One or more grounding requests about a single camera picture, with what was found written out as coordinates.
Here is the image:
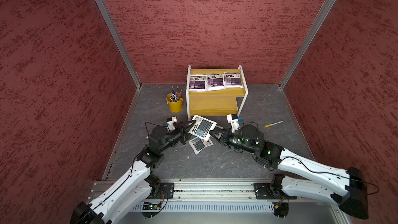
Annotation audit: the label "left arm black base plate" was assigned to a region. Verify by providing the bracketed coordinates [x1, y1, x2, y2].
[148, 182, 175, 200]

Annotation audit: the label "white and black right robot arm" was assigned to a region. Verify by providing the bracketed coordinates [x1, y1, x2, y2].
[210, 124, 369, 220]

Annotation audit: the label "wooden shelf with white frame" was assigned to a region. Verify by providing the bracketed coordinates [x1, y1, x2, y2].
[185, 65, 249, 118]

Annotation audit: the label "left aluminium corner post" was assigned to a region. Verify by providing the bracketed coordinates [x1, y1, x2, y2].
[95, 0, 142, 90]

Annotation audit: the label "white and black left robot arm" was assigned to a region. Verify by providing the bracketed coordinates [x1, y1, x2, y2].
[70, 120, 195, 224]

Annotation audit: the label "right aluminium corner post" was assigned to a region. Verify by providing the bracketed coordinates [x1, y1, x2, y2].
[279, 0, 336, 91]

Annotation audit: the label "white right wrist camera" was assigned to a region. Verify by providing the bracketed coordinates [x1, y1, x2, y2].
[227, 114, 244, 133]

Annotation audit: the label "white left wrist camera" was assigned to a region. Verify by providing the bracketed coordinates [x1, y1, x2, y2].
[165, 116, 177, 132]

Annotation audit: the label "pens in cup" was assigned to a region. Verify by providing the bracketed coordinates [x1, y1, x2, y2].
[170, 86, 181, 102]

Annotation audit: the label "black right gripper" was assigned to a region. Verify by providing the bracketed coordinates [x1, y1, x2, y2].
[209, 127, 257, 154]

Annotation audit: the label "aluminium corner post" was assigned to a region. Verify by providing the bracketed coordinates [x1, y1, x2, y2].
[279, 0, 336, 91]
[95, 0, 142, 90]

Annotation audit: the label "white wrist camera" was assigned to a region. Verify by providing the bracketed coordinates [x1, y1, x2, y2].
[227, 114, 244, 133]
[165, 116, 177, 132]

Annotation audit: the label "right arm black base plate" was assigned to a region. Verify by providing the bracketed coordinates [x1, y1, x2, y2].
[254, 183, 297, 200]

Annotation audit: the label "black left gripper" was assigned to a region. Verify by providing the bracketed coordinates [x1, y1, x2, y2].
[159, 120, 197, 152]

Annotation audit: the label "yellow handled screwdriver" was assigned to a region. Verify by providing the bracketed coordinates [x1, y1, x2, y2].
[264, 120, 284, 128]

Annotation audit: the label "yellow pen cup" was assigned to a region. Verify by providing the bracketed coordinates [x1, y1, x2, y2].
[166, 93, 183, 113]

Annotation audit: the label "aluminium mounting rail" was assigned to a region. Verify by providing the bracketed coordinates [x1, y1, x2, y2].
[88, 178, 341, 202]

